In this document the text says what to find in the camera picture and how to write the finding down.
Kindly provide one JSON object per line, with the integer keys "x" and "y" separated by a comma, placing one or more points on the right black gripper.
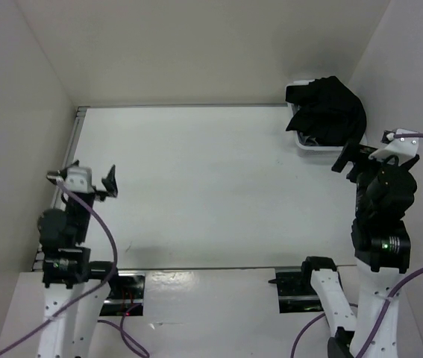
{"x": 352, "y": 149}

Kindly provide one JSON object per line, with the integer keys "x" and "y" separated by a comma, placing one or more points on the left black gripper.
{"x": 110, "y": 182}

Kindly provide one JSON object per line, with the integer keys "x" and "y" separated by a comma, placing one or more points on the black skirt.
{"x": 328, "y": 112}

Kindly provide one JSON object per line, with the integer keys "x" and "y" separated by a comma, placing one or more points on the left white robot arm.
{"x": 75, "y": 286}

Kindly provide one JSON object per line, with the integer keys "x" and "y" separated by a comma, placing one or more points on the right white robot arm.
{"x": 385, "y": 189}

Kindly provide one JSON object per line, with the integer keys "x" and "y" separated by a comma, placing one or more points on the white plastic basket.
{"x": 307, "y": 146}

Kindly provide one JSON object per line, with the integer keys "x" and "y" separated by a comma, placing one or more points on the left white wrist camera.
{"x": 79, "y": 179}

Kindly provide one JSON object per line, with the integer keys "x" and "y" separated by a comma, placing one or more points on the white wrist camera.
{"x": 401, "y": 143}
{"x": 79, "y": 179}

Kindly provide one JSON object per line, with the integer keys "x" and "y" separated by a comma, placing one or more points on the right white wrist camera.
{"x": 401, "y": 143}

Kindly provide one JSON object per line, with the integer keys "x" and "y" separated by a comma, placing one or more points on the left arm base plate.
{"x": 126, "y": 297}

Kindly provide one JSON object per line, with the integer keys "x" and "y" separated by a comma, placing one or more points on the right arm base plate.
{"x": 294, "y": 295}

